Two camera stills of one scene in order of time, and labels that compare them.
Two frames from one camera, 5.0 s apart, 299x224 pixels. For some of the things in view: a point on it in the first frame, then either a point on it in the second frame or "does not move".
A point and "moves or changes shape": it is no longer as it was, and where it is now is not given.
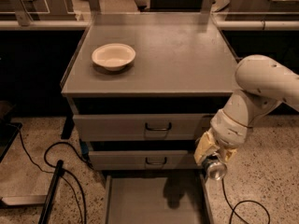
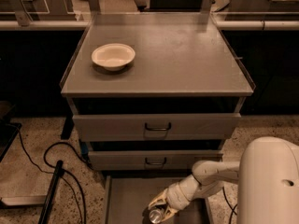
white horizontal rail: [235, 24] does not move
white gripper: [226, 129] → [177, 197]
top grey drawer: [142, 127] does not move
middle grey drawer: [165, 160] does not move
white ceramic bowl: [113, 56] does not move
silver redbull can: [214, 168] moves or changes shape
